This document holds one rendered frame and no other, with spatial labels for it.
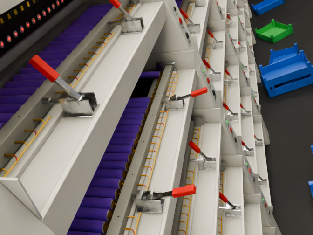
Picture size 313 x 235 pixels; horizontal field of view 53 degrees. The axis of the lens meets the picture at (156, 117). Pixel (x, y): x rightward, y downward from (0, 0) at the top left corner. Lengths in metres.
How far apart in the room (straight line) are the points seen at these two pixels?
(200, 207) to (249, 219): 0.45
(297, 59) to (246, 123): 1.01
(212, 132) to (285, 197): 0.83
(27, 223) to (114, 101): 0.21
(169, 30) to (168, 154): 0.35
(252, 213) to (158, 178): 0.67
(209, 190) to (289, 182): 1.00
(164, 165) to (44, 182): 0.28
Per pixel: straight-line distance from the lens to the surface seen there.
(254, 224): 1.14
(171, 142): 0.60
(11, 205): 0.28
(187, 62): 0.84
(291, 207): 1.62
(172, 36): 0.81
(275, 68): 2.42
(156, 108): 0.66
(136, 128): 0.62
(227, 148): 1.00
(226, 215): 0.93
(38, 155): 0.36
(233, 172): 1.04
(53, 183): 0.32
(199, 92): 0.66
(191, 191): 0.45
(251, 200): 1.18
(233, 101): 1.34
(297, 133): 1.95
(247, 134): 1.46
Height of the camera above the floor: 1.27
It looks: 28 degrees down
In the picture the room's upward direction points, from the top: 31 degrees counter-clockwise
